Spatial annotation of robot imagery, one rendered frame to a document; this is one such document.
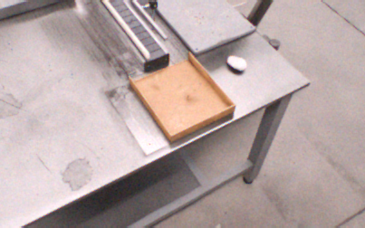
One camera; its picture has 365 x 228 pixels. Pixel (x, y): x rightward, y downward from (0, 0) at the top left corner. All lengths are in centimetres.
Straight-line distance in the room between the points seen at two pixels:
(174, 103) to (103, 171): 35
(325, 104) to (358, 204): 68
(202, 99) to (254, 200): 91
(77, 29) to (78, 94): 35
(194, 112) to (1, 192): 65
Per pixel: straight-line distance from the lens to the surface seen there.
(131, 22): 158
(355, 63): 298
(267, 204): 212
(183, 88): 138
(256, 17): 231
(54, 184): 121
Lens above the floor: 187
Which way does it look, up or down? 53 degrees down
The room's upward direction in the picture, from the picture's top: 4 degrees clockwise
